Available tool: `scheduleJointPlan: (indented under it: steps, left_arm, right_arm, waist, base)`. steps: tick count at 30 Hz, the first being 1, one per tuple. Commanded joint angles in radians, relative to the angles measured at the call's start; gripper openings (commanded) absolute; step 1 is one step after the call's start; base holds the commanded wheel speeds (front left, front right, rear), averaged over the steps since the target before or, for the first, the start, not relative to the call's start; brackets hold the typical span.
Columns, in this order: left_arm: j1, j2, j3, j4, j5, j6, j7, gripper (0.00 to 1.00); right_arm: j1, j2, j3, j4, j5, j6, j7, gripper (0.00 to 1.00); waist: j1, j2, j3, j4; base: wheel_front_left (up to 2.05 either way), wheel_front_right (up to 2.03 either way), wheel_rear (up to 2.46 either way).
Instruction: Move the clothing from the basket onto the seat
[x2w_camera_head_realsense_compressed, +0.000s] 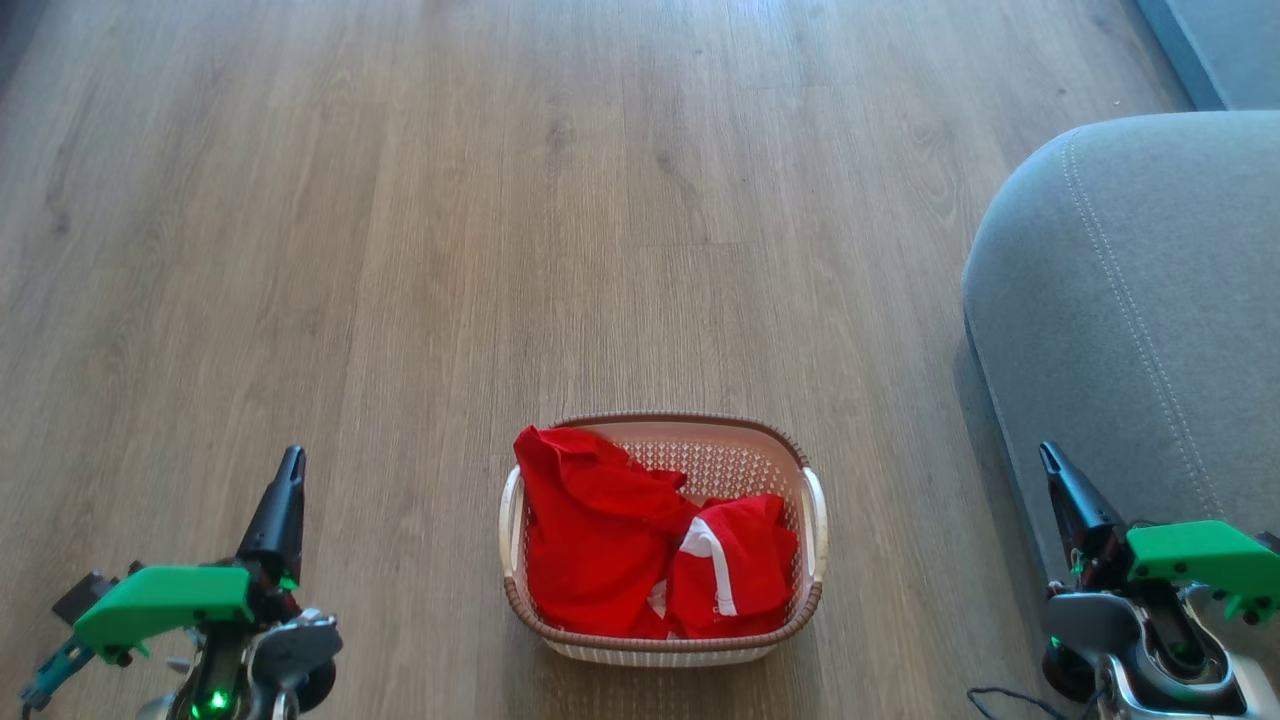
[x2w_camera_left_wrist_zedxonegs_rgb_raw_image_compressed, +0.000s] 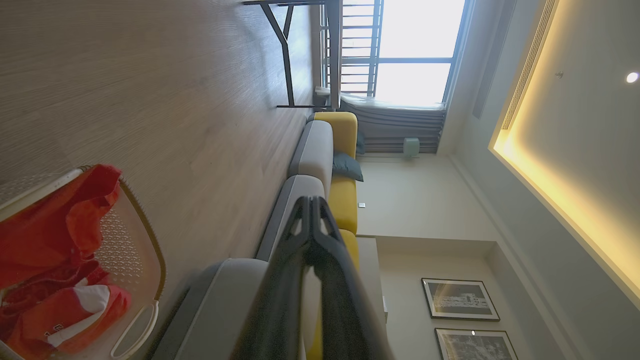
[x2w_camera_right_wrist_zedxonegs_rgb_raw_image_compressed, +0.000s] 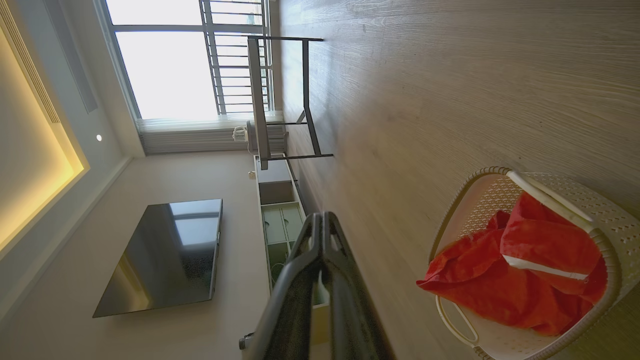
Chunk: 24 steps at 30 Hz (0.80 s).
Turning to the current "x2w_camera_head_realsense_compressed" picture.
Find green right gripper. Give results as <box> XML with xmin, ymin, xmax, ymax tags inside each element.
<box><xmin>1038</xmin><ymin>442</ymin><xmax>1280</xmax><ymax>627</ymax></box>

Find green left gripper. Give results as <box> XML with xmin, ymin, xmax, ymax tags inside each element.
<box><xmin>72</xmin><ymin>445</ymin><xmax>307</xmax><ymax>669</ymax></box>

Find red shorts with white stripe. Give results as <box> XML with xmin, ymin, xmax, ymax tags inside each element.
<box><xmin>665</xmin><ymin>493</ymin><xmax>799</xmax><ymax>639</ymax></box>

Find grey fabric sofa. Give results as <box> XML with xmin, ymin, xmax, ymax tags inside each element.
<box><xmin>962</xmin><ymin>110</ymin><xmax>1280</xmax><ymax>701</ymax></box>

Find plain red shirt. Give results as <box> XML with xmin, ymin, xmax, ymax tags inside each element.
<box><xmin>513</xmin><ymin>425</ymin><xmax>701</xmax><ymax>641</ymax></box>

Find beige woven laundry basket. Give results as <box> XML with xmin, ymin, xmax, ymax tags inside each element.
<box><xmin>498</xmin><ymin>412</ymin><xmax>829</xmax><ymax>668</ymax></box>

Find left camera cable teal plug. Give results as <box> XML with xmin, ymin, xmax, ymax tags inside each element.
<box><xmin>20</xmin><ymin>636</ymin><xmax>97</xmax><ymax>713</ymax></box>

